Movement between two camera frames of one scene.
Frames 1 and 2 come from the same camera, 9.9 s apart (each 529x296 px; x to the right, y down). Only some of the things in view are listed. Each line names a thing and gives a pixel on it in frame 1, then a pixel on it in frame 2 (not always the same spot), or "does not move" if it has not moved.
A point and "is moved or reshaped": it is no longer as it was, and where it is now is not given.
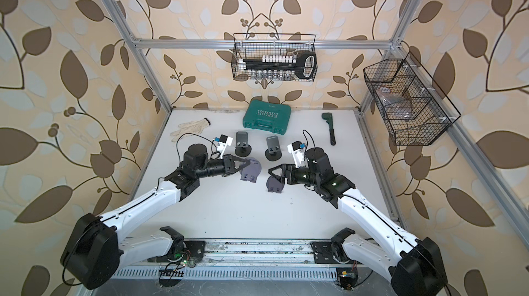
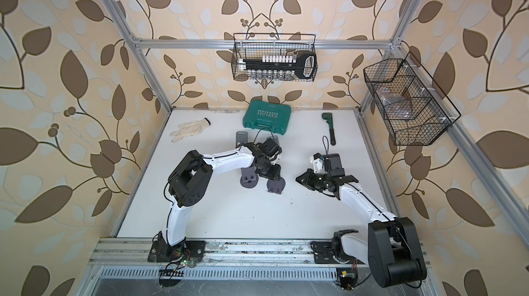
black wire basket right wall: [414, 109] does not move
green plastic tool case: [267, 116] does not move
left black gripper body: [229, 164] to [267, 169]
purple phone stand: [275, 185] does not move
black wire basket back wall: [274, 57] does not move
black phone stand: [242, 149] does not move
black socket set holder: [282, 67] does not move
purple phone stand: [251, 171] is moved or reshaped
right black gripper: [284, 169] to [308, 176]
